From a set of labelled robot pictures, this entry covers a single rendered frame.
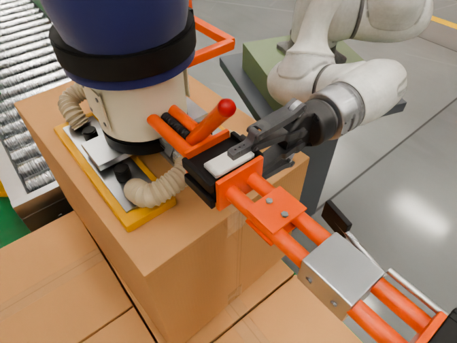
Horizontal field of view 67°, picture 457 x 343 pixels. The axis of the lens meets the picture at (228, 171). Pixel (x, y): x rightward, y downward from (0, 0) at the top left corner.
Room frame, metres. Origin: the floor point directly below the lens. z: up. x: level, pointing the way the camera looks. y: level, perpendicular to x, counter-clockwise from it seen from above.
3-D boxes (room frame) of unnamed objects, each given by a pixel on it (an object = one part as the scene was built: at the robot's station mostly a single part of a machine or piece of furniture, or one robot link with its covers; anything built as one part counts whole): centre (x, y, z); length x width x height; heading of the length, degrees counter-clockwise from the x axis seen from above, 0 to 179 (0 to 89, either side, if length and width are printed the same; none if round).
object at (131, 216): (0.48, 0.24, 0.97); 0.34 x 0.10 x 0.05; 39
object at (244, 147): (0.36, -0.02, 1.12); 0.05 x 0.01 x 0.03; 128
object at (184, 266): (0.60, 0.18, 0.74); 0.60 x 0.40 x 0.40; 41
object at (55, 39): (0.55, 0.16, 1.19); 0.23 x 0.23 x 0.04
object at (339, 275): (0.18, -0.13, 1.07); 0.07 x 0.07 x 0.04; 39
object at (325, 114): (0.44, -0.12, 1.08); 0.09 x 0.07 x 0.08; 128
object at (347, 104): (0.48, -0.18, 1.07); 0.09 x 0.06 x 0.09; 38
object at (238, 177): (0.35, 0.01, 1.08); 0.10 x 0.08 x 0.06; 129
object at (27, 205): (0.85, 0.38, 0.58); 0.70 x 0.03 x 0.06; 128
